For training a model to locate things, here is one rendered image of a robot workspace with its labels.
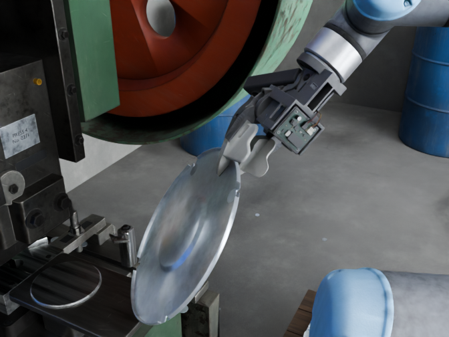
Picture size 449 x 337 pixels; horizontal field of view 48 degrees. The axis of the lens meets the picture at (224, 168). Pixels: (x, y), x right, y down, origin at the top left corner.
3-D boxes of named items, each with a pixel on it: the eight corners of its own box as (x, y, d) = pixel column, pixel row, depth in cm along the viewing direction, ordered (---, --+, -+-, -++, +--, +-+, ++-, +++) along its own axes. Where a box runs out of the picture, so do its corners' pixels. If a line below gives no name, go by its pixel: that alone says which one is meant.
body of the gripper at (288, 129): (265, 132, 66) (326, 61, 65) (238, 110, 73) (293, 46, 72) (298, 161, 70) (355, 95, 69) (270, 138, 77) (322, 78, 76)
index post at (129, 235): (138, 261, 108) (135, 224, 104) (130, 268, 106) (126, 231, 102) (128, 257, 110) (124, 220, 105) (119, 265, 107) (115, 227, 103)
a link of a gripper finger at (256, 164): (235, 193, 71) (276, 142, 70) (219, 174, 75) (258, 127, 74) (249, 202, 72) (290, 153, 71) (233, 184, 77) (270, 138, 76)
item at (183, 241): (231, 287, 59) (225, 285, 58) (119, 347, 77) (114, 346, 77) (248, 117, 77) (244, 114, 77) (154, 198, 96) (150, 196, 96)
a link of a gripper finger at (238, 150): (216, 178, 68) (262, 128, 68) (202, 160, 73) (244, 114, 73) (231, 190, 70) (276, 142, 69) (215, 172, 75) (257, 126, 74)
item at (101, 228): (115, 233, 118) (111, 194, 113) (65, 273, 105) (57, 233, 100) (96, 226, 120) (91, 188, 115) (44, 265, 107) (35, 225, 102)
